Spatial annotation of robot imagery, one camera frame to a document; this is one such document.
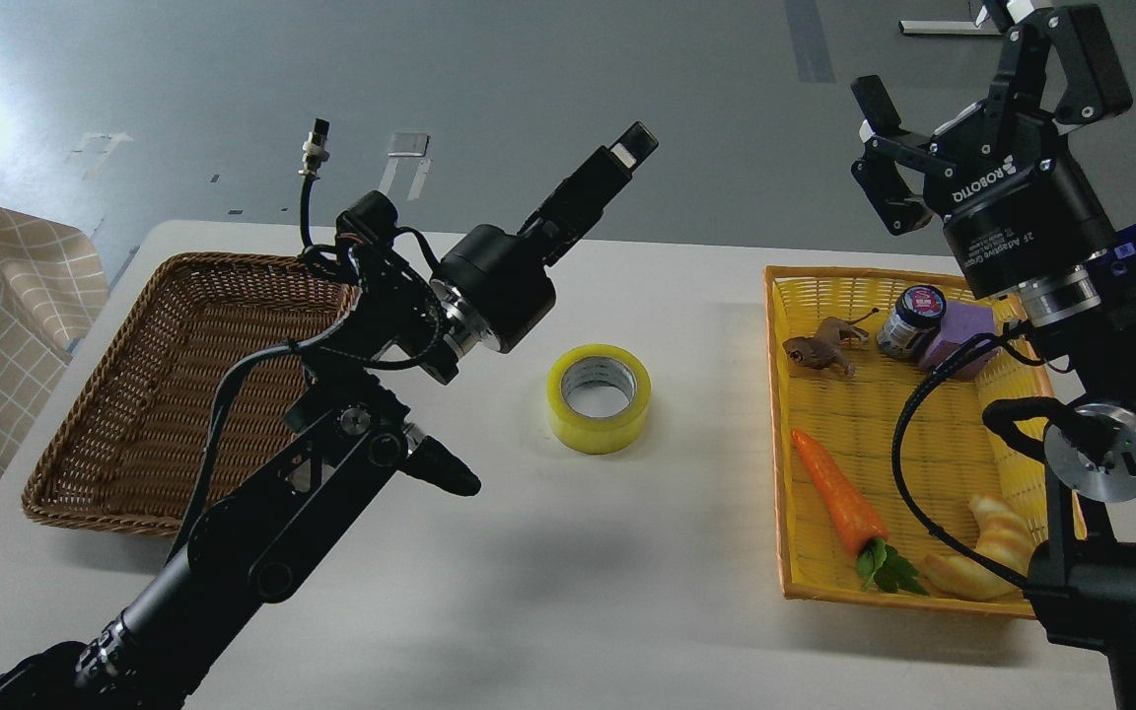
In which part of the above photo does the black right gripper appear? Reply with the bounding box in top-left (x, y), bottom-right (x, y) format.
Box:
top-left (851, 1), bottom-right (1133, 300)

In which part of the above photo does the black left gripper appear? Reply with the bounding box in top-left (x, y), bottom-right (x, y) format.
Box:
top-left (438, 122), bottom-right (659, 354)

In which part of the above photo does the yellow tape roll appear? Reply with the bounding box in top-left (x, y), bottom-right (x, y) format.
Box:
top-left (545, 343), bottom-right (653, 456)

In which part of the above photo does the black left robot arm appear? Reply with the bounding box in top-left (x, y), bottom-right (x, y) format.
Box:
top-left (0, 122), bottom-right (659, 709)

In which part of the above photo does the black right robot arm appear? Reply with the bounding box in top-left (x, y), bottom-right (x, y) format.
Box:
top-left (852, 1), bottom-right (1136, 709)

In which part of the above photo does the white stand base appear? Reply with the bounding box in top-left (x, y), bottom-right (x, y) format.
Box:
top-left (897, 1), bottom-right (1016, 37)

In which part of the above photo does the small dark jar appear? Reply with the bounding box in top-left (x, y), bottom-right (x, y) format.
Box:
top-left (876, 284), bottom-right (949, 361)

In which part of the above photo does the purple foam block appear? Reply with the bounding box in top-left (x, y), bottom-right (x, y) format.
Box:
top-left (918, 301), bottom-right (997, 371)

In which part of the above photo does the yellow plastic basket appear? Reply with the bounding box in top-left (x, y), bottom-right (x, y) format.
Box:
top-left (763, 265), bottom-right (1053, 619)

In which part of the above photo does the brown toy animal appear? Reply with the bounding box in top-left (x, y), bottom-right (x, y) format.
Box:
top-left (782, 309), bottom-right (880, 378)

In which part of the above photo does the toy croissant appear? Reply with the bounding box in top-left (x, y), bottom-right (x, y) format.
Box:
top-left (918, 494), bottom-right (1035, 602)

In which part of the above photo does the orange toy carrot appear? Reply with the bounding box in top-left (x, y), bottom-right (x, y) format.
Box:
top-left (790, 431), bottom-right (929, 595)

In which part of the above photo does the brown wicker basket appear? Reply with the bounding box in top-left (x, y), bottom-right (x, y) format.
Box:
top-left (20, 252), bottom-right (356, 536)

